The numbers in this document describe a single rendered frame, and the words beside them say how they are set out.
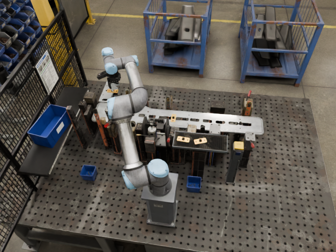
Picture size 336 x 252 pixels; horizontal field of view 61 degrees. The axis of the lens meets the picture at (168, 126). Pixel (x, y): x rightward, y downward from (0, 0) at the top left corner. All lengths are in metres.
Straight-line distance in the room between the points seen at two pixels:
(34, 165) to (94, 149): 0.58
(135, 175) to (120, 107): 0.39
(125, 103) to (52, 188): 1.15
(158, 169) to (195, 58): 2.90
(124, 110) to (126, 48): 3.35
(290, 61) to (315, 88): 0.52
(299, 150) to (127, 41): 3.41
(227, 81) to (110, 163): 2.35
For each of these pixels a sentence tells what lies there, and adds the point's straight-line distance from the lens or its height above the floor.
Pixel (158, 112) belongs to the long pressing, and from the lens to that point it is 2.38.
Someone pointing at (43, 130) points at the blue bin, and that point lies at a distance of 2.43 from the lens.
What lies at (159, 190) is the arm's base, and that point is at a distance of 1.78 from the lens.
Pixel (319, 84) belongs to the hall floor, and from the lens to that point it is 4.56.
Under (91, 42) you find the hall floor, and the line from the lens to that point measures 5.20.
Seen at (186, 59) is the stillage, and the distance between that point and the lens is 4.31.
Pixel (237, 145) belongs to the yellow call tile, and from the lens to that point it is 1.99.
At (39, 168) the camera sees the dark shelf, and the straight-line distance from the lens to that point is 2.23.
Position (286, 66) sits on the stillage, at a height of 0.17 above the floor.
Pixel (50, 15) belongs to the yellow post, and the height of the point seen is 1.58.
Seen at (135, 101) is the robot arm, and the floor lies 1.61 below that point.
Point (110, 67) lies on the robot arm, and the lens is 1.91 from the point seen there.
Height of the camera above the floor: 2.73
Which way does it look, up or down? 49 degrees down
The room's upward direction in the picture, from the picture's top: 3 degrees counter-clockwise
